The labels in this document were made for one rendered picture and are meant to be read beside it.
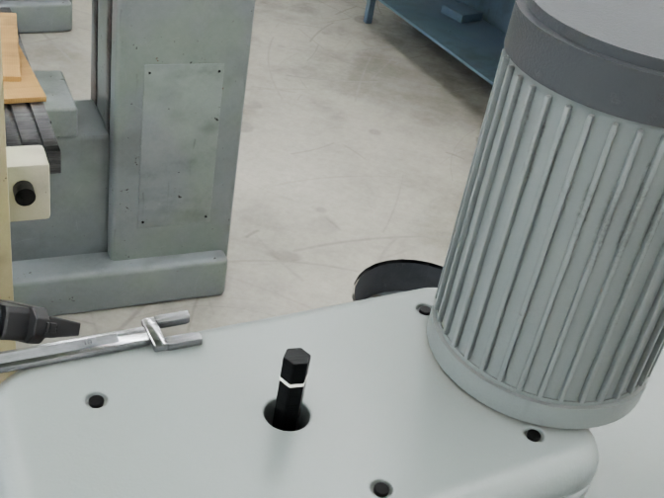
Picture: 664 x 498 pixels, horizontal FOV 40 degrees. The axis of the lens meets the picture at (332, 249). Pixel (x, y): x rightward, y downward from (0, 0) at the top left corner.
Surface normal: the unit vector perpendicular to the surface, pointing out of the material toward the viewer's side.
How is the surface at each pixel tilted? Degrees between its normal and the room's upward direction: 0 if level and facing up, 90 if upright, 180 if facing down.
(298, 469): 0
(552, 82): 90
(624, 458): 0
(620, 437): 0
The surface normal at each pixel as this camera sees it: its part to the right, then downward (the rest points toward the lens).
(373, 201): 0.15, -0.82
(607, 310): 0.04, 0.56
